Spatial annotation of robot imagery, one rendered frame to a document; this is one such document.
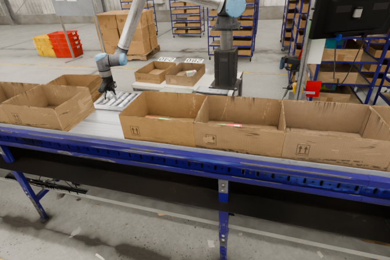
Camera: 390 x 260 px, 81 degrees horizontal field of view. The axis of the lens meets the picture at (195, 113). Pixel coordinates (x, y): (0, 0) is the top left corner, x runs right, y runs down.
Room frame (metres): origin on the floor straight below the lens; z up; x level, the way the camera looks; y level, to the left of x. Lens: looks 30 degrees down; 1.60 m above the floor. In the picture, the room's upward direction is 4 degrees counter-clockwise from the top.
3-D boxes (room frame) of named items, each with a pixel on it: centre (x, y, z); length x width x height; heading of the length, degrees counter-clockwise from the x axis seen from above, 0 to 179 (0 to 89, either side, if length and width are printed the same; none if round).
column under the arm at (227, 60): (1.98, -0.31, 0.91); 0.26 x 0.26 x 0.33; 69
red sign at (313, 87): (1.55, -0.86, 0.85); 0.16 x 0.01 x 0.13; 73
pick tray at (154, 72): (2.31, 0.37, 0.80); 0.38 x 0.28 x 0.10; 156
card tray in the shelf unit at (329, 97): (2.05, -1.33, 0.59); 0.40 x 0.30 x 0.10; 161
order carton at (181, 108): (1.07, 0.15, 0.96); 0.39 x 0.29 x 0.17; 73
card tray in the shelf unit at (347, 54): (2.06, -1.33, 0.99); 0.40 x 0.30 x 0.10; 159
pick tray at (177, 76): (2.19, 0.06, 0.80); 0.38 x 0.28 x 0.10; 158
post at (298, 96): (1.54, -0.78, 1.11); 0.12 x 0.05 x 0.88; 73
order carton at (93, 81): (1.88, 1.03, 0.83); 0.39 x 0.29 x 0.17; 78
